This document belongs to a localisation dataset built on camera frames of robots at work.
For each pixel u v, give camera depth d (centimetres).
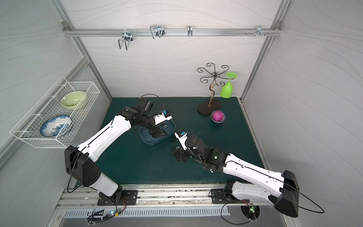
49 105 65
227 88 95
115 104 119
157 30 76
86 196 75
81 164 41
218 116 101
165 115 68
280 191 40
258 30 77
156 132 69
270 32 78
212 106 114
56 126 64
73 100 72
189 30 73
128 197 74
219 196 75
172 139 96
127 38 79
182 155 62
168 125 102
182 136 60
